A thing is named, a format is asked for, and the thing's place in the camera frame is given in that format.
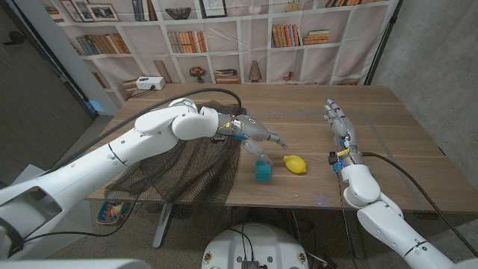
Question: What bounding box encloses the dark mesh netting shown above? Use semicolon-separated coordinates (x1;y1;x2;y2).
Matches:
103;99;247;205

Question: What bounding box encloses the yellow toy lemon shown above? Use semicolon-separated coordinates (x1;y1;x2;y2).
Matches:
282;155;308;175

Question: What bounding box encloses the black backdrop stand pole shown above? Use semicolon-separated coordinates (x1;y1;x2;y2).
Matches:
364;0;405;86

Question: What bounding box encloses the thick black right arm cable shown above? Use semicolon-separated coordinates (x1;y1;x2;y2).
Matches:
361;151;478;259

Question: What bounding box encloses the teal toy block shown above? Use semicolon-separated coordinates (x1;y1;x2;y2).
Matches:
255;159;272;182

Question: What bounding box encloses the thin black braided cable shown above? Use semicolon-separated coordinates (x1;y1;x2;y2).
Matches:
335;171;354;269

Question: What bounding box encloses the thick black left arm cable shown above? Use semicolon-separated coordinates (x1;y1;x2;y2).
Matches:
40;87;243;176

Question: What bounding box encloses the white power strip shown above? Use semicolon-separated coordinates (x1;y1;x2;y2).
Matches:
134;76;167;91

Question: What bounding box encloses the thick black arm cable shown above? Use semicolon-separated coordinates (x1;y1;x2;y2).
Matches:
361;151;478;259
40;87;243;176

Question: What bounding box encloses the grey metal table leg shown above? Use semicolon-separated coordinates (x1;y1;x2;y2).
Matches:
341;209;366;259
152;203;175;250

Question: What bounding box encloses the colourful floor toy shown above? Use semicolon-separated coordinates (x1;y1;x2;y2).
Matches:
95;201;128;226

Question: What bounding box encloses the black power strip cable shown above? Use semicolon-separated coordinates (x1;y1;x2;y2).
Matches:
128;86;156;99

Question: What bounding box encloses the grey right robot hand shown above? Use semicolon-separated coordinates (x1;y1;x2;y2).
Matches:
323;99;364;171

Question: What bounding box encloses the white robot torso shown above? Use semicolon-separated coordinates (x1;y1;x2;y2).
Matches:
201;223;310;269

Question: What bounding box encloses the printed bookshelf backdrop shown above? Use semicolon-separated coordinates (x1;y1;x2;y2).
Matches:
40;0;400;109

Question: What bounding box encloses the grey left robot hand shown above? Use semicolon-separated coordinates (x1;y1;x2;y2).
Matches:
215;113;288;168

